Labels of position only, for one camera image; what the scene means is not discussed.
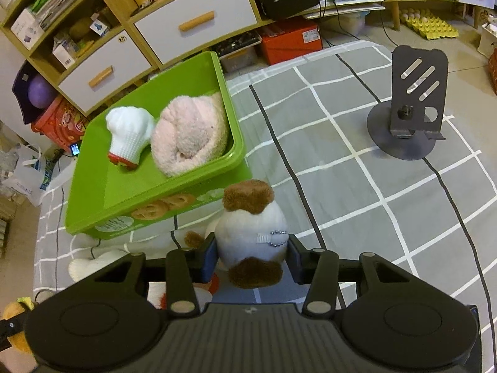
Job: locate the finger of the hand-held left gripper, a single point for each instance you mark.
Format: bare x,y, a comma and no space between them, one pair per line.
7,324

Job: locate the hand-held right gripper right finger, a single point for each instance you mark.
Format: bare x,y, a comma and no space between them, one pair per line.
294,260

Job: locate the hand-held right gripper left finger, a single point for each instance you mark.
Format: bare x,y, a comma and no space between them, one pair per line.
208,260

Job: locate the yellow plush toy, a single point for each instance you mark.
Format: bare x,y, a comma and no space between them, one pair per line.
15,309

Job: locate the white and brown plush dog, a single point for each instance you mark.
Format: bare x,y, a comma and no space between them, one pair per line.
248,225

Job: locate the white knit glove red cuff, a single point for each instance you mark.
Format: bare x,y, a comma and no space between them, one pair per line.
204,295
128,132

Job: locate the grey checked blanket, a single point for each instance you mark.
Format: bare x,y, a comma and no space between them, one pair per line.
349,202

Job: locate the white plush toy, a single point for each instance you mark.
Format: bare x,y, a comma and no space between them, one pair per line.
97,264

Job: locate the pink fluffy rolled cloth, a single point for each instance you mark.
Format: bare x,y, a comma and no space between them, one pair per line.
186,132

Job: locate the white plastic bag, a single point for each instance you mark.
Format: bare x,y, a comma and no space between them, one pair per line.
25,178

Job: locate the small black screen device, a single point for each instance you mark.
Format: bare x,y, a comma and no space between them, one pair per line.
73,149

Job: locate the red printed bucket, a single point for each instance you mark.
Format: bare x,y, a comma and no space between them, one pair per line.
62,124

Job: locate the black metal phone stand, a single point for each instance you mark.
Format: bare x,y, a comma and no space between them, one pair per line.
419,97

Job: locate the clear storage box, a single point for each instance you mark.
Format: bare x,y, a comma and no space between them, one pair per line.
237,52

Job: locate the red box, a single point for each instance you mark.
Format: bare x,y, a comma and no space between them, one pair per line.
291,42

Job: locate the purple ball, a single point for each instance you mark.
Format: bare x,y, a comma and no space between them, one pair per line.
40,91

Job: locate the dark purple flat bag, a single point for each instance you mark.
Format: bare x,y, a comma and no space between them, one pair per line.
21,85

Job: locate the translucent plastic container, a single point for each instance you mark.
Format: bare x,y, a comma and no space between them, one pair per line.
345,25

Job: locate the white and blue small box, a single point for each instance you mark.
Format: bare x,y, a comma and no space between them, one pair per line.
64,52

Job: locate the yellow egg tray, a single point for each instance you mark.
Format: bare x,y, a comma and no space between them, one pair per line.
429,25

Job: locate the low wooden cabinet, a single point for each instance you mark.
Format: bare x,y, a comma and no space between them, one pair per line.
419,1

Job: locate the white carton box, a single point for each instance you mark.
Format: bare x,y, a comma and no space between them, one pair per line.
27,29

